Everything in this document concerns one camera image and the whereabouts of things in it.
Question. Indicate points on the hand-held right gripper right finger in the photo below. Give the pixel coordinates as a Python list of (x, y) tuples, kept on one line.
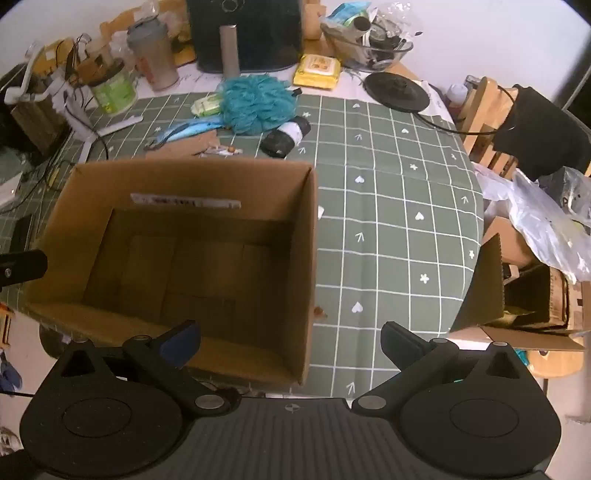
[(396, 344)]

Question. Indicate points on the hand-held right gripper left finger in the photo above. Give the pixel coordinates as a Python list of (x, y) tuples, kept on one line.
[(181, 345)]

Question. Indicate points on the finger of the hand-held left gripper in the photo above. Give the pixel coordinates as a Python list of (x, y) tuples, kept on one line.
[(23, 266)]

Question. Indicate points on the large cardboard box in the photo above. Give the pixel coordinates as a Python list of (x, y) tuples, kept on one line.
[(194, 267)]

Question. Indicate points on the green wet wipes pack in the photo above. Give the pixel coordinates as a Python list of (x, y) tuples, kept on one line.
[(207, 105)]

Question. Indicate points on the teal bath loofah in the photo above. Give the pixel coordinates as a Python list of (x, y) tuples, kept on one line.
[(258, 104)]

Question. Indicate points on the black phone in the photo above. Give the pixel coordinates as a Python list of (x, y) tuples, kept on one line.
[(21, 233)]

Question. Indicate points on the cardboard box on floor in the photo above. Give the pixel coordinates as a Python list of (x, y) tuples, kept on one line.
[(512, 300)]

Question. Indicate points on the dark brown wooden box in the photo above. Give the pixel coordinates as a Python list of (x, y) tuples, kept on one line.
[(39, 124)]

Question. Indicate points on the white phone tripod stand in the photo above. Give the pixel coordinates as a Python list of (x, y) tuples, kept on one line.
[(78, 120)]

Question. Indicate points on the clear plastic bag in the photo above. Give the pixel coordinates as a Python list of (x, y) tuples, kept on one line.
[(540, 217)]

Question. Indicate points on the flat cardboard piece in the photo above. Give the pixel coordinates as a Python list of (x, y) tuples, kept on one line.
[(184, 146)]

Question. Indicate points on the green label jar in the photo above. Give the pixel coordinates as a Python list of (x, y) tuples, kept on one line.
[(114, 90)]

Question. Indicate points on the small brown cardboard box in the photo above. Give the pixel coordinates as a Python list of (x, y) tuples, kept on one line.
[(94, 64)]

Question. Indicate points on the wooden chair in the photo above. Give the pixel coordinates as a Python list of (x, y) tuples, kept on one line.
[(480, 124)]

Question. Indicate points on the black round kettle base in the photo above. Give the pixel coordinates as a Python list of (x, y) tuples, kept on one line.
[(396, 91)]

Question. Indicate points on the yellow wet wipes pack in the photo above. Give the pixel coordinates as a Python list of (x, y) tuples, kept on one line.
[(317, 70)]

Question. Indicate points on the glass bowl with clutter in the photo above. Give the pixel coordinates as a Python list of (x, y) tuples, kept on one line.
[(369, 44)]

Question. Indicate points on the dark air fryer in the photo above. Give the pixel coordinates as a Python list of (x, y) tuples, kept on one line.
[(244, 32)]

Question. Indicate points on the cardboard pieces by wall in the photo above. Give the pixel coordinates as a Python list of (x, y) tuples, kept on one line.
[(138, 18)]

